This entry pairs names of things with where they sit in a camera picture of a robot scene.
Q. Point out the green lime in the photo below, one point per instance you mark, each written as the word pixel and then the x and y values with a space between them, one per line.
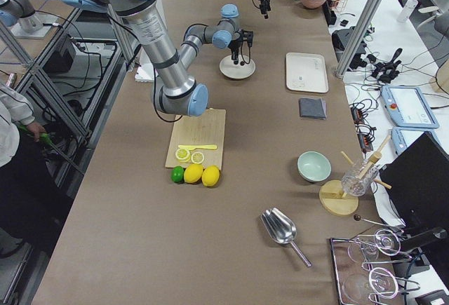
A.
pixel 177 174

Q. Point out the yellow lemon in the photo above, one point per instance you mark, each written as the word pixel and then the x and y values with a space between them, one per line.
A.
pixel 210 176
pixel 193 173

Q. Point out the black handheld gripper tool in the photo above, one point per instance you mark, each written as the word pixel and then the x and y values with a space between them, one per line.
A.
pixel 385 71

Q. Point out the beige plate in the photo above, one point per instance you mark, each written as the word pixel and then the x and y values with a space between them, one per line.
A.
pixel 236 72

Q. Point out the wooden mug tree stand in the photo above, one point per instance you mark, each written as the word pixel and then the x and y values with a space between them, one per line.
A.
pixel 340 197

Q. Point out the grey folded cloth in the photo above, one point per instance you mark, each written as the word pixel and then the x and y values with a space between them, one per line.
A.
pixel 312 108

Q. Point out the black computer monitor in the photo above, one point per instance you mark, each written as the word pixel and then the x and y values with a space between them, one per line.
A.
pixel 419 184

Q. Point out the black glass rack tray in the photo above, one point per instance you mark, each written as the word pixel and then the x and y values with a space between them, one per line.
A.
pixel 386 267

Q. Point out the mint green bowl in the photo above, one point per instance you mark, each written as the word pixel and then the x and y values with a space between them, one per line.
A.
pixel 313 166

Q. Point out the cream rabbit tray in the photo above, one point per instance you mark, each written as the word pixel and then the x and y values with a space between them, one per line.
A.
pixel 306 72

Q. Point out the clear glass mug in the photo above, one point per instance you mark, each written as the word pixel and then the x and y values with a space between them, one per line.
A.
pixel 358 179

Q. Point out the lemon slice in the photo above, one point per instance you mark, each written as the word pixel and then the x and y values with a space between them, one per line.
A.
pixel 197 157
pixel 183 155

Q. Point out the person in white shirt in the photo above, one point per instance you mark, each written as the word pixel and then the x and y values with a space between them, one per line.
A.
pixel 33 207

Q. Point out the metal scoop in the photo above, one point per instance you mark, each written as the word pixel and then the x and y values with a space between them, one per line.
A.
pixel 282 230

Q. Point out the teach pendant tablet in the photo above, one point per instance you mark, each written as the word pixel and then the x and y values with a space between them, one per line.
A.
pixel 408 108
pixel 402 137

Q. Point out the bamboo cutting board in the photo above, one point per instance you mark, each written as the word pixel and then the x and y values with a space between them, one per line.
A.
pixel 209 128

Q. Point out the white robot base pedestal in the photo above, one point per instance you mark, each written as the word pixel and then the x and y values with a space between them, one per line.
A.
pixel 145 70

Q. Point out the yellow plastic knife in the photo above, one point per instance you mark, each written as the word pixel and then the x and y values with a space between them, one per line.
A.
pixel 193 147

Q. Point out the aluminium frame post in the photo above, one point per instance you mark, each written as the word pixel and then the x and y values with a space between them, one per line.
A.
pixel 356 37

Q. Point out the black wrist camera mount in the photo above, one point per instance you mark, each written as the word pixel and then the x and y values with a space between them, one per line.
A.
pixel 246 36

